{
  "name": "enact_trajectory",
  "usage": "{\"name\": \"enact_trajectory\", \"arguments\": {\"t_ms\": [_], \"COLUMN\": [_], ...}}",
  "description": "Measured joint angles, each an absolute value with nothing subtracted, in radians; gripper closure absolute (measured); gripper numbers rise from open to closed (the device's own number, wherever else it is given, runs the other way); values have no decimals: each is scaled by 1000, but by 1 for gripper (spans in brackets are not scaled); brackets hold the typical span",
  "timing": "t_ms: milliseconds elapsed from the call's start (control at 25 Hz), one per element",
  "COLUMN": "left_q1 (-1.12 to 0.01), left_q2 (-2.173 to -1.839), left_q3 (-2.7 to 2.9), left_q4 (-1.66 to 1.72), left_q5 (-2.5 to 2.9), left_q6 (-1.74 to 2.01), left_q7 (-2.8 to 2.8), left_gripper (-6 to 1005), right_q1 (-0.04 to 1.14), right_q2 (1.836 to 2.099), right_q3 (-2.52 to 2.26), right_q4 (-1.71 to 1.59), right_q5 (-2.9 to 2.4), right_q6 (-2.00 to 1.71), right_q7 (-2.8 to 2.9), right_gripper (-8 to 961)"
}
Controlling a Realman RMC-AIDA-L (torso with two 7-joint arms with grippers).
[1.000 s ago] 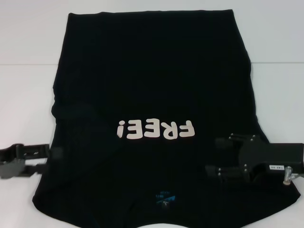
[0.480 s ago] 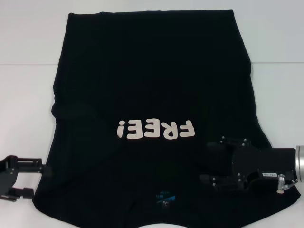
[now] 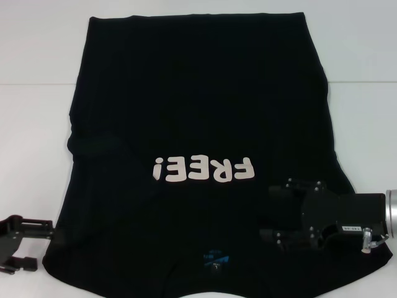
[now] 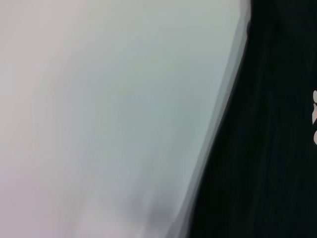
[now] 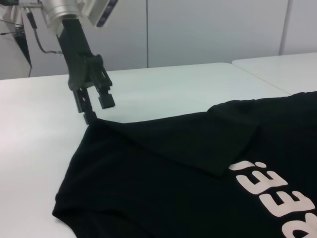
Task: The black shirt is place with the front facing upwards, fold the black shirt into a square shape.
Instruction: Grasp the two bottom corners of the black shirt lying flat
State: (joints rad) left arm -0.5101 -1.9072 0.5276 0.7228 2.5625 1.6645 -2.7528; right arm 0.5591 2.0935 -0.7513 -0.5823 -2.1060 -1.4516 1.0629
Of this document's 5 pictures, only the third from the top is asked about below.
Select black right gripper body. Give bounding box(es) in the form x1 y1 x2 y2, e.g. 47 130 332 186
300 182 388 251

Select silver right wrist connector plug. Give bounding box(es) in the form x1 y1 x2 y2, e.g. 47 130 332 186
360 227 375 255

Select dark right wrist cable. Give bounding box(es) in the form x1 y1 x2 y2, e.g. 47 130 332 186
370 233 389 248

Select black T-shirt with FREE print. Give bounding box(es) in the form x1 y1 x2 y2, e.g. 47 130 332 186
42 12 390 289

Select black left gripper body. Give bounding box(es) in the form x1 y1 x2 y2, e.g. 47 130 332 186
0 227 23 268

